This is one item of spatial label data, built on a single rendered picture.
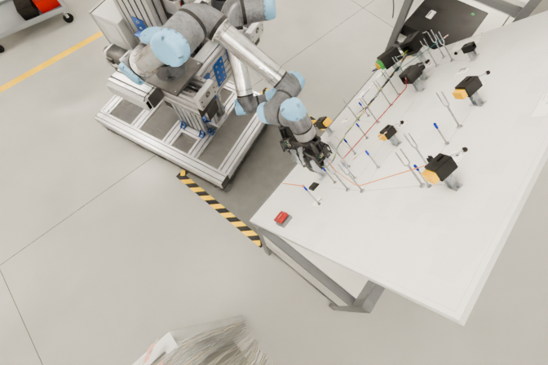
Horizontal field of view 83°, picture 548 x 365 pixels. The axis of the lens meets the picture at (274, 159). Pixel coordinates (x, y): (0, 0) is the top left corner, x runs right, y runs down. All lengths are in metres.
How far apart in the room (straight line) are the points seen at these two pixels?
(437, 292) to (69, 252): 2.54
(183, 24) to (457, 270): 0.97
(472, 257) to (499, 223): 0.09
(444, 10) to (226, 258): 2.07
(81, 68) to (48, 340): 2.39
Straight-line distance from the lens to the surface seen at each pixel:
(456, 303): 0.74
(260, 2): 1.36
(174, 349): 0.90
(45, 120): 3.54
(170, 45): 1.04
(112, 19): 1.93
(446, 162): 0.87
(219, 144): 2.45
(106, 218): 2.77
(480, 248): 0.79
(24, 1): 4.30
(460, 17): 2.08
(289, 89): 1.11
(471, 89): 1.14
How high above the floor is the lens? 2.32
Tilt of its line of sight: 65 degrees down
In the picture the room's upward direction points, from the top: 5 degrees counter-clockwise
